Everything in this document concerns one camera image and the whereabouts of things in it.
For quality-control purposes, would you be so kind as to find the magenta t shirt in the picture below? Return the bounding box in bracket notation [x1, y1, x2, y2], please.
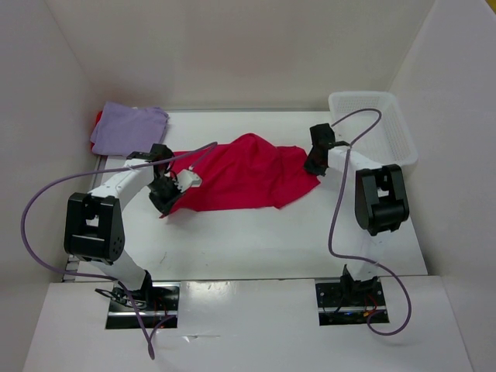
[170, 133, 320, 213]

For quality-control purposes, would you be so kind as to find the lilac t shirt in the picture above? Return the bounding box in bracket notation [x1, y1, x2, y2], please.
[95, 102, 170, 157]

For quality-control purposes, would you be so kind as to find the red t shirt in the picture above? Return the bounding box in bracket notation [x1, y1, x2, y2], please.
[89, 110, 103, 156]

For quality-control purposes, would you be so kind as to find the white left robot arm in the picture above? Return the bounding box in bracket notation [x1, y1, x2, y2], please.
[64, 144, 181, 295]

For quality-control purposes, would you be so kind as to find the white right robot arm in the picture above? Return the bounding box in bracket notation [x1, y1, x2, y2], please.
[304, 123, 409, 299]

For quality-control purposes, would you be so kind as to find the white plastic basket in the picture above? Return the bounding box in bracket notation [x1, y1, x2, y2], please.
[328, 91, 418, 169]

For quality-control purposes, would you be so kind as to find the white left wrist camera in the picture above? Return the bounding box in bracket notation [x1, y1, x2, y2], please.
[175, 169, 202, 193]

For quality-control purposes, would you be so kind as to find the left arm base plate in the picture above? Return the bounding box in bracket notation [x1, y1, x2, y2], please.
[95, 281, 181, 330]

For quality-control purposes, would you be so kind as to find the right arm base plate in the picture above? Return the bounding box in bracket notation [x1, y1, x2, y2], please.
[315, 280, 389, 326]

